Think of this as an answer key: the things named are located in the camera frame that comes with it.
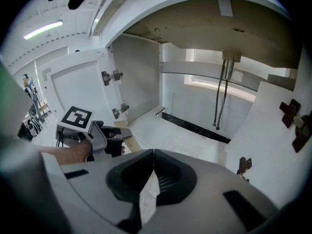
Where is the long ceiling light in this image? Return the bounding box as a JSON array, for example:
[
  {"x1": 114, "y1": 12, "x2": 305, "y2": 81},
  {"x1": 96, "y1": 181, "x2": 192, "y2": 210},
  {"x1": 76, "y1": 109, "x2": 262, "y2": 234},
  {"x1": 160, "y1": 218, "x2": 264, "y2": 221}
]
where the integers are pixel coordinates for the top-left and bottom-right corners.
[{"x1": 23, "y1": 20, "x2": 63, "y2": 40}]

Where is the white cabinet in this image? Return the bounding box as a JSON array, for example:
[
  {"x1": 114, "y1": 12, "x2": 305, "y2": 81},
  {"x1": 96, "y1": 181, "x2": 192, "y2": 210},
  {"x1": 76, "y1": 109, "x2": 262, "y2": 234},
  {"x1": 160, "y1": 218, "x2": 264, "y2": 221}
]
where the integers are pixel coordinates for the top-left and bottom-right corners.
[{"x1": 104, "y1": 0, "x2": 303, "y2": 175}]

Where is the grey braided water hose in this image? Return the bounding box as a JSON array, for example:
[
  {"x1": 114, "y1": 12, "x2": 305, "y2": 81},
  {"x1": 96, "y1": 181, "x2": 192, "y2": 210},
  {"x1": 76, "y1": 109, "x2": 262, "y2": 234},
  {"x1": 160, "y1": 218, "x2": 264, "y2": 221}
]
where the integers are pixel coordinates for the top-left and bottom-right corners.
[
  {"x1": 215, "y1": 78, "x2": 230, "y2": 131},
  {"x1": 213, "y1": 59, "x2": 225, "y2": 128}
]

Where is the black cabinet door hinge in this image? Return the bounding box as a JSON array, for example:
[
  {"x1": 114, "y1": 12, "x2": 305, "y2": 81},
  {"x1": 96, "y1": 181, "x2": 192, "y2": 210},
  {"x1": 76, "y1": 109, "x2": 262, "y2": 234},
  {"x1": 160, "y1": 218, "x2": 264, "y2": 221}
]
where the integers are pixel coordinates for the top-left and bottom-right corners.
[
  {"x1": 101, "y1": 69, "x2": 124, "y2": 86},
  {"x1": 112, "y1": 102, "x2": 130, "y2": 119},
  {"x1": 236, "y1": 156, "x2": 253, "y2": 182},
  {"x1": 279, "y1": 98, "x2": 312, "y2": 153}
]

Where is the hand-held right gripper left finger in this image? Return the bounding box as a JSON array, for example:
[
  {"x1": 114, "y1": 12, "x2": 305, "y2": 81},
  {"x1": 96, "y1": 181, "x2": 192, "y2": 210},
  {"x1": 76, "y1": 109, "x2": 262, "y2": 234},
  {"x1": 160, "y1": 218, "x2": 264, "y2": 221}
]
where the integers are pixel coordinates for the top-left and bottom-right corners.
[{"x1": 41, "y1": 149, "x2": 156, "y2": 234}]

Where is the wooden block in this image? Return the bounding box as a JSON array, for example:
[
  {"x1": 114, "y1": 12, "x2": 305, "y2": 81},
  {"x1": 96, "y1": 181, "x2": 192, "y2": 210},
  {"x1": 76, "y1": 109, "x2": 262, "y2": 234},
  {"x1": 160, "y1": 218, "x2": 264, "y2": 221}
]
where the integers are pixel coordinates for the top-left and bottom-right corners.
[{"x1": 114, "y1": 120, "x2": 142, "y2": 154}]

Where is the person's left forearm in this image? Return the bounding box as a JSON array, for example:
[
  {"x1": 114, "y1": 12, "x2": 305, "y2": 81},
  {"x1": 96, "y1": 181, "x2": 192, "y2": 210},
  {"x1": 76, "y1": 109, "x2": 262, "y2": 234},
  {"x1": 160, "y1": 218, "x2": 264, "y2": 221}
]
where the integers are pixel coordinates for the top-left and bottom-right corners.
[{"x1": 39, "y1": 140, "x2": 95, "y2": 166}]

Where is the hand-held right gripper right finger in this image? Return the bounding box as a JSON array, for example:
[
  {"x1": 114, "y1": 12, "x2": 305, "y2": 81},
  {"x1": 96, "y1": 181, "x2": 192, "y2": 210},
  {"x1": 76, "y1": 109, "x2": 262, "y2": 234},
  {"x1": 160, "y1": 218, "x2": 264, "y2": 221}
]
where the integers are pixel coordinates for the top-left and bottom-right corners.
[{"x1": 146, "y1": 149, "x2": 279, "y2": 234}]

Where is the chrome drain pipe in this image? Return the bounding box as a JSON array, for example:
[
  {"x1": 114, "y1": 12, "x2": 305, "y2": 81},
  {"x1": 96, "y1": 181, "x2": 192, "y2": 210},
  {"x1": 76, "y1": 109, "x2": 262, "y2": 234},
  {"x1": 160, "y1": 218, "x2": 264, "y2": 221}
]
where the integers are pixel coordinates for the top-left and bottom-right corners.
[{"x1": 223, "y1": 57, "x2": 236, "y2": 80}]

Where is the white cabinet door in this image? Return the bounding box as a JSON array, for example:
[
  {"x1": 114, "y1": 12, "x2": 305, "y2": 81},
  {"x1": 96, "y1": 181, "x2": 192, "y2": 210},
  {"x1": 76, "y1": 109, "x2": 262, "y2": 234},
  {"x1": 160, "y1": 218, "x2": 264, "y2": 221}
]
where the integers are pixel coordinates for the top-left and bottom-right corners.
[
  {"x1": 228, "y1": 80, "x2": 312, "y2": 197},
  {"x1": 35, "y1": 50, "x2": 130, "y2": 129}
]

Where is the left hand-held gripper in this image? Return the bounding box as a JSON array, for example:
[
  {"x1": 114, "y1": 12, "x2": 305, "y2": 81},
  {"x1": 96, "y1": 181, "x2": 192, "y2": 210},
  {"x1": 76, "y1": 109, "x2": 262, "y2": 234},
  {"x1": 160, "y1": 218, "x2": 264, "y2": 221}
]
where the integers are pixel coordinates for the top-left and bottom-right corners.
[{"x1": 56, "y1": 105, "x2": 134, "y2": 159}]

